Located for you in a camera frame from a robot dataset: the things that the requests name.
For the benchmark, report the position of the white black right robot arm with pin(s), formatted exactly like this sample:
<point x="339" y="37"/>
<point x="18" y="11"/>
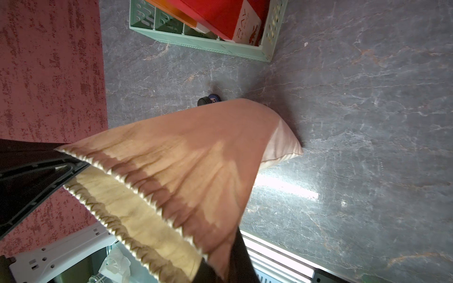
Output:
<point x="44" y="264"/>

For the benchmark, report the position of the beige cloth drawstring soil bag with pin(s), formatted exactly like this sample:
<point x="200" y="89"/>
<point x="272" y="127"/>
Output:
<point x="173" y="189"/>

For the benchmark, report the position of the blue black stapler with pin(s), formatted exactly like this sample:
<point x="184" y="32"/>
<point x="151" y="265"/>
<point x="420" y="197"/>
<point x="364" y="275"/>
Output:
<point x="212" y="98"/>

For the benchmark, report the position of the green plastic file organizer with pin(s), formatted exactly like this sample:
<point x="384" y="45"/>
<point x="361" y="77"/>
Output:
<point x="154" y="23"/>

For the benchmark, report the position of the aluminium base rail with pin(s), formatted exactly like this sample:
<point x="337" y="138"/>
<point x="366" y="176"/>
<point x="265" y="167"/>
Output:
<point x="276" y="265"/>

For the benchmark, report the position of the red perforated folder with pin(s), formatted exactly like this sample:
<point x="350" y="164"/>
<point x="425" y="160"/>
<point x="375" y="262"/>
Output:
<point x="238" y="21"/>

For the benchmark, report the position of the orange perforated folder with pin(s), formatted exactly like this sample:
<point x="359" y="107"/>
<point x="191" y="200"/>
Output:
<point x="173" y="11"/>

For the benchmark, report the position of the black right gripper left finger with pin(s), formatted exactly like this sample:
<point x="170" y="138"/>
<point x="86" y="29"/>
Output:
<point x="30" y="173"/>

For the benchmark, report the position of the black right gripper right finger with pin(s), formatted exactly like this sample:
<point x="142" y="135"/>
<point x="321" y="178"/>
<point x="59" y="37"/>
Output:
<point x="241" y="268"/>

